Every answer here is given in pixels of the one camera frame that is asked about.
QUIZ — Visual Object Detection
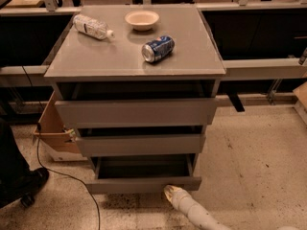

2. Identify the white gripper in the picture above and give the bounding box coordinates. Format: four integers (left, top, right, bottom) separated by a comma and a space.
164, 185, 201, 217

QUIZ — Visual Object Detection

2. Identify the grey bottom drawer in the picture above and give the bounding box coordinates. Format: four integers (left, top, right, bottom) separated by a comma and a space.
85, 154, 201, 195

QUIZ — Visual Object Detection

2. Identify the grey drawer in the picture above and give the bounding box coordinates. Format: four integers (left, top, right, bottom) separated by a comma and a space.
85, 154, 201, 195
56, 99, 217, 128
76, 134, 205, 157

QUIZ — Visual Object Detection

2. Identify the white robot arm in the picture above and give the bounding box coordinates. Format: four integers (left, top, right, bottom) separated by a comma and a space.
163, 184, 234, 230

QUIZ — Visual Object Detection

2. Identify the grey drawer cabinet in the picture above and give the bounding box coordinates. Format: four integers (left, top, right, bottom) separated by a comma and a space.
43, 4, 227, 171

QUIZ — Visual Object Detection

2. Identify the grey top drawer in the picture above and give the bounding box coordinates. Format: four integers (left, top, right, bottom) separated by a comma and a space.
56, 99, 217, 128

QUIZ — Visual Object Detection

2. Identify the grey middle drawer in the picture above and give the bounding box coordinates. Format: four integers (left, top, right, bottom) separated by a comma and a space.
76, 134, 205, 157

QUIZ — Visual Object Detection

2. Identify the brown cardboard box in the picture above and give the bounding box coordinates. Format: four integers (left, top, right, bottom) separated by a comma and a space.
34, 93, 85, 162

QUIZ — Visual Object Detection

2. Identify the blue soda can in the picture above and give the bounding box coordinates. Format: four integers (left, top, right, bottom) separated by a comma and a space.
141, 35, 175, 63

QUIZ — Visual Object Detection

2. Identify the black shoe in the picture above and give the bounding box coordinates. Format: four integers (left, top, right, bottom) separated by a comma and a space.
0, 168, 49, 208

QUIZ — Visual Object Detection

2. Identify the dark trouser leg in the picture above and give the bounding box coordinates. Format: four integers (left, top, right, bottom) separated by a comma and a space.
0, 119, 30, 184

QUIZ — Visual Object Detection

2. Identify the white paper bowl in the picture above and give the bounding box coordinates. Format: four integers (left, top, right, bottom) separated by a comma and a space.
125, 11, 159, 31

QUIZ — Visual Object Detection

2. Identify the clear plastic water bottle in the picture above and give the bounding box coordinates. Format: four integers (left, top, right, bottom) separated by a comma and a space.
73, 14, 114, 40

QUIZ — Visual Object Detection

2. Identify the black power cable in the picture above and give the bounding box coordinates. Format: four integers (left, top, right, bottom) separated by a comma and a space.
21, 65, 102, 230

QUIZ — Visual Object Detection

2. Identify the grey metal rail frame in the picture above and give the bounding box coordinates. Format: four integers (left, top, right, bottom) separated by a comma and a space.
0, 0, 307, 88

